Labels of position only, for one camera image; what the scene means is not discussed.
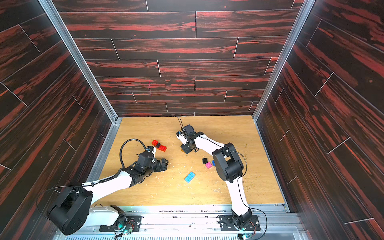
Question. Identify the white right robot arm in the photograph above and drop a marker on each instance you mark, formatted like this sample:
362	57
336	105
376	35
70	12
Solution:
229	167

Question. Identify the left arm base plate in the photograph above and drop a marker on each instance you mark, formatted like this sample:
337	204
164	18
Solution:
124	224

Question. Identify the aluminium corner post right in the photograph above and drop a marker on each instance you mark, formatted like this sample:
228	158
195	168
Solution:
292	38

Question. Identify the aluminium corner post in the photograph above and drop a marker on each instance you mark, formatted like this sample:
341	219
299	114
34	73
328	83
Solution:
58	23
292	38

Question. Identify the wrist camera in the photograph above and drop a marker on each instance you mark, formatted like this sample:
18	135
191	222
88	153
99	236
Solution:
145	160
188	131

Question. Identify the pink lego brick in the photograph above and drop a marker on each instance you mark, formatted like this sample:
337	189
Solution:
208	165

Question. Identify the aluminium front rail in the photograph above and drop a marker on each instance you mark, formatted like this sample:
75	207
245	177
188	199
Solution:
199	226

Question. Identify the aluminium corner post left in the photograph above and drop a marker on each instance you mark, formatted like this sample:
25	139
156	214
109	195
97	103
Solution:
58	23

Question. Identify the light blue lego plate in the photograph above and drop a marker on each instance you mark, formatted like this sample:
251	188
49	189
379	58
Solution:
189	177

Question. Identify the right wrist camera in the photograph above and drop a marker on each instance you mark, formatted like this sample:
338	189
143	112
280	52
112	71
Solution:
188	131

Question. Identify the red 2x4 lego brick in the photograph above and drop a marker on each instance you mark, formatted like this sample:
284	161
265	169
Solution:
162	148

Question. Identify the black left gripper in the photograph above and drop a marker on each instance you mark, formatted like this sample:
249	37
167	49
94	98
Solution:
159	168

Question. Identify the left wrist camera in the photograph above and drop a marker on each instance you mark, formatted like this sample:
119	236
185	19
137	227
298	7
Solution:
145	160

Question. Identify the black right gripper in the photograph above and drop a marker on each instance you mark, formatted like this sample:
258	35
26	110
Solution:
188	144

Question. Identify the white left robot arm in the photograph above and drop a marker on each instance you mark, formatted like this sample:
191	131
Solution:
74	208

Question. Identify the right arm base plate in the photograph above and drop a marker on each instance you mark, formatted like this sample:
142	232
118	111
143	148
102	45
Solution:
231	223

